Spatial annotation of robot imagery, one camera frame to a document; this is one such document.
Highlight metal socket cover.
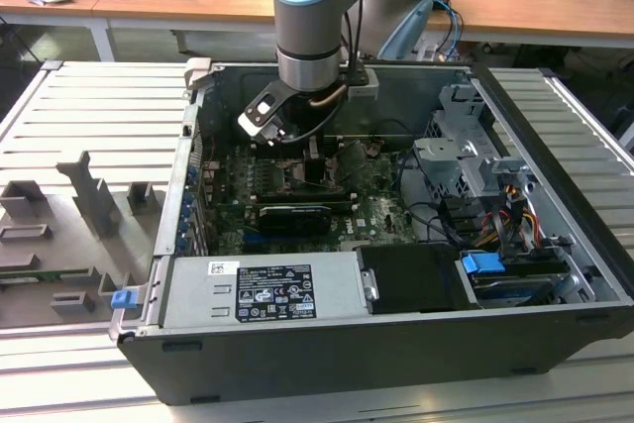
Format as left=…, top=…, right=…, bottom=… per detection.
left=324, top=139, right=371, bottom=181

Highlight CPU socket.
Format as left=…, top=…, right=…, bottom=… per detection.
left=276, top=155, right=348, bottom=196

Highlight black graphics card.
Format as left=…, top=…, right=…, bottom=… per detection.
left=257, top=202, right=334, bottom=240

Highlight green motherboard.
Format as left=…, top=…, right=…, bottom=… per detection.
left=197, top=135, right=447, bottom=256

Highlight silver metal drive cage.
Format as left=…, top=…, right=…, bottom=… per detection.
left=413, top=83, right=539, bottom=206

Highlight silver power supply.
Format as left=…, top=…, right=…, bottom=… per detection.
left=158, top=250, right=373, bottom=330

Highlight hard disk in blue carrier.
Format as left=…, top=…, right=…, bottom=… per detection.
left=459, top=252, right=569, bottom=306

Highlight black silver PC case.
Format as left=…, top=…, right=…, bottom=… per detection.
left=116, top=58, right=634, bottom=407

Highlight blue plastic case latch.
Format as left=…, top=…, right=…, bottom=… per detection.
left=111, top=288, right=138, bottom=311

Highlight grey parts rack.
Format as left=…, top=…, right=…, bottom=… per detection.
left=0, top=149, right=172, bottom=330

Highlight green RAM stick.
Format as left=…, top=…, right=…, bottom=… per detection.
left=0, top=267, right=93, bottom=285

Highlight white camera black bracket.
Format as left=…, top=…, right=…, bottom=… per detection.
left=236, top=79, right=299, bottom=148

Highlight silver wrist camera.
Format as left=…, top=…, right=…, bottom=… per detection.
left=340, top=63, right=381, bottom=100

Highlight grey case latch handle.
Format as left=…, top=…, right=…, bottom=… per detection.
left=182, top=56, right=215, bottom=93

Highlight blue cable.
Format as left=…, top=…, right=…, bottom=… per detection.
left=428, top=0, right=465, bottom=61

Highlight yellow red power wires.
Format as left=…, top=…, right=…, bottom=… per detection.
left=475, top=184, right=544, bottom=251

